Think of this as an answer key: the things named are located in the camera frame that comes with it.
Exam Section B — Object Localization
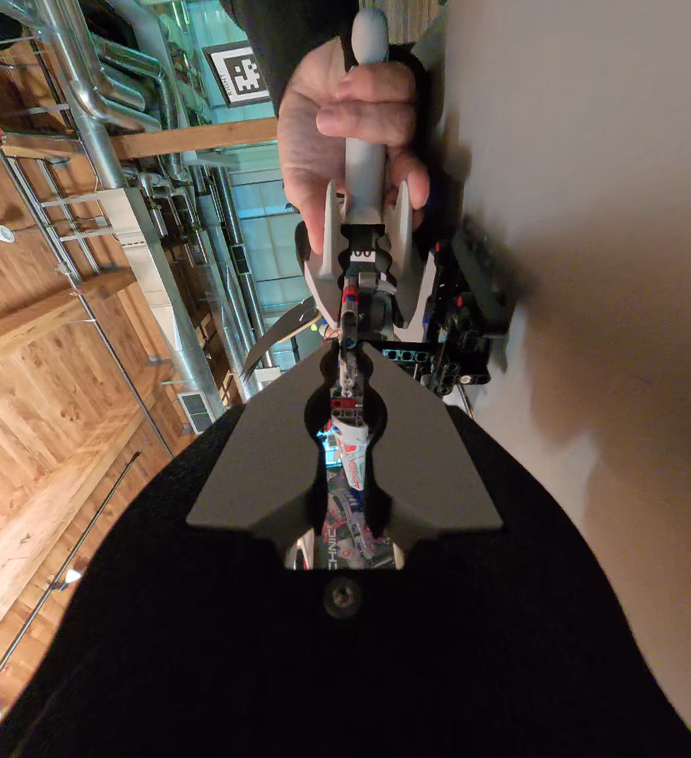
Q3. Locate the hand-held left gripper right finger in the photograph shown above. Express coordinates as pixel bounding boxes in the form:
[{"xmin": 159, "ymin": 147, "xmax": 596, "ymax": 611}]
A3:
[{"xmin": 358, "ymin": 343, "xmax": 505, "ymax": 569}]

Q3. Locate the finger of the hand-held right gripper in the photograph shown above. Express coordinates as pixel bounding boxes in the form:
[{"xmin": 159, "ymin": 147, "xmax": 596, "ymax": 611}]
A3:
[
  {"xmin": 301, "ymin": 179, "xmax": 349, "ymax": 325},
  {"xmin": 382, "ymin": 179, "xmax": 441, "ymax": 343}
]

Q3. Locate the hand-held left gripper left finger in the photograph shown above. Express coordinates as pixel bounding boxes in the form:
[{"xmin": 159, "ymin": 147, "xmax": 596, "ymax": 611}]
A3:
[{"xmin": 187, "ymin": 343, "xmax": 331, "ymax": 569}]

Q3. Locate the toy brick vehicle model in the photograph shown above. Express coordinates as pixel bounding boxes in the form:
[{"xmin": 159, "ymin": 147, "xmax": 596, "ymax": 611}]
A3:
[{"xmin": 318, "ymin": 228, "xmax": 515, "ymax": 492}]

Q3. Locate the person's right hand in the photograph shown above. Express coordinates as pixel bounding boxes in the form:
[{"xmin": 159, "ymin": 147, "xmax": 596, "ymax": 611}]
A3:
[{"xmin": 277, "ymin": 36, "xmax": 432, "ymax": 255}]

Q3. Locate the white air vent grille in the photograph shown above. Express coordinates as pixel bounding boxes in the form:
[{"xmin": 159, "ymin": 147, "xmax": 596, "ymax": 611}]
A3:
[{"xmin": 176, "ymin": 391, "xmax": 217, "ymax": 436}]

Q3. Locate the dark grey curved panel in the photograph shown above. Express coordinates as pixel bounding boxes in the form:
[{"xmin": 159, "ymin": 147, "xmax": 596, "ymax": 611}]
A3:
[{"xmin": 240, "ymin": 296, "xmax": 318, "ymax": 381}]

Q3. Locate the silver ceiling pipe bundle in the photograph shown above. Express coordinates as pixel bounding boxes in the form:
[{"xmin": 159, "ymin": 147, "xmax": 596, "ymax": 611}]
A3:
[{"xmin": 94, "ymin": 0, "xmax": 275, "ymax": 386}]

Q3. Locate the dark toy set box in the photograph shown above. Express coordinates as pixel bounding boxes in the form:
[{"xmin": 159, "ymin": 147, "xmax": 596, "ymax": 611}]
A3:
[{"xmin": 286, "ymin": 462, "xmax": 406, "ymax": 570}]

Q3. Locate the black framed marker sign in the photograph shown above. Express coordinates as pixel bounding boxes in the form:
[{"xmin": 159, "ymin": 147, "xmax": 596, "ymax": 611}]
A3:
[{"xmin": 203, "ymin": 41, "xmax": 272, "ymax": 109}]

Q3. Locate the white rectangular duct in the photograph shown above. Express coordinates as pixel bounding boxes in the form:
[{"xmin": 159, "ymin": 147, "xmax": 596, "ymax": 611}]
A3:
[{"xmin": 104, "ymin": 188, "xmax": 176, "ymax": 338}]

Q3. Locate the silver round air duct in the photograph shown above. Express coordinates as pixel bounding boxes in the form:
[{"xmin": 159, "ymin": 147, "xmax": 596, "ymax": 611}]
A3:
[{"xmin": 22, "ymin": 0, "xmax": 230, "ymax": 418}]

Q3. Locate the metal cable tray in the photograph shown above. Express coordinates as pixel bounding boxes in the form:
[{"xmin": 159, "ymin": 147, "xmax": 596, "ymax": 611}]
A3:
[{"xmin": 0, "ymin": 139, "xmax": 139, "ymax": 285}]

